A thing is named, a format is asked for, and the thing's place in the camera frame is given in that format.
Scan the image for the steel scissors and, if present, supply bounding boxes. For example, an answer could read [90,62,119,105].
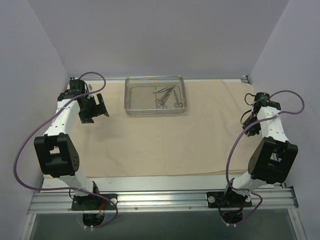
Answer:
[173,90,183,108]
[155,89,174,109]

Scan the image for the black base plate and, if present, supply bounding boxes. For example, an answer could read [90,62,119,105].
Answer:
[206,191,253,209]
[69,193,116,211]

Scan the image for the beige surgical wrap cloth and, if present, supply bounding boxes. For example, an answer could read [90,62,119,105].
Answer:
[70,80,261,178]

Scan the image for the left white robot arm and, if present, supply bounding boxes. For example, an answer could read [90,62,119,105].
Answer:
[33,81,109,210]

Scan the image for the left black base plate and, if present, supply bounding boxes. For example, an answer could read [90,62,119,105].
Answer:
[69,193,116,211]

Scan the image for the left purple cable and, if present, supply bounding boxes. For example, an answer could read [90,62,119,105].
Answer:
[12,71,119,229]

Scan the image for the wire mesh instrument tray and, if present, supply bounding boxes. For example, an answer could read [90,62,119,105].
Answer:
[124,76,188,117]

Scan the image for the steel tweezers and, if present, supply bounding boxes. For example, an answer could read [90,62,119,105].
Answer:
[152,85,176,94]

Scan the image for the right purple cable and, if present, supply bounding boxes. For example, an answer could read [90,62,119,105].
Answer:
[219,89,306,226]

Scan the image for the purple cable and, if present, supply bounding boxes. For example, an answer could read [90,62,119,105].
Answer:
[219,89,306,226]
[12,71,119,229]

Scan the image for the steel scissors right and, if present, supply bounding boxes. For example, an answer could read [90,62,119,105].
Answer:
[173,90,183,108]

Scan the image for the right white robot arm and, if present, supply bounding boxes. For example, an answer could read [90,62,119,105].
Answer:
[222,100,298,207]

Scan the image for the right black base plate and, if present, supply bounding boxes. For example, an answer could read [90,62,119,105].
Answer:
[206,191,253,209]

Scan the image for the steel scissors left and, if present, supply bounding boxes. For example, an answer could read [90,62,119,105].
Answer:
[155,89,174,109]

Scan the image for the aluminium front rail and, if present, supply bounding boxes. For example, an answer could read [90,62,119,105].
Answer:
[28,187,298,214]

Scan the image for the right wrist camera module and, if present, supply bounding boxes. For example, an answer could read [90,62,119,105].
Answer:
[253,92,281,111]

